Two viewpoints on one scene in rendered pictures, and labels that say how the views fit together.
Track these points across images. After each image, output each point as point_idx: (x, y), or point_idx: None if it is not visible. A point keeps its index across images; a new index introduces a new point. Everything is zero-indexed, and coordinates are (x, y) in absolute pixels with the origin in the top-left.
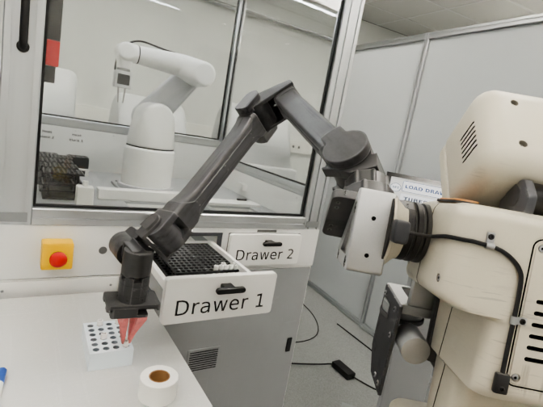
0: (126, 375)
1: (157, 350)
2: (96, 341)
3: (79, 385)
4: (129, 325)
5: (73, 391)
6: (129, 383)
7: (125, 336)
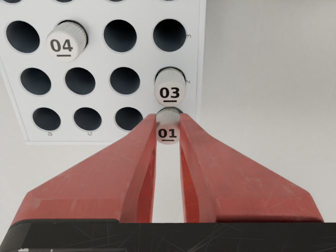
0: (166, 148)
1: (323, 32)
2: (40, 63)
3: (38, 156)
4: (185, 157)
5: (26, 170)
6: (169, 178)
7: (154, 194)
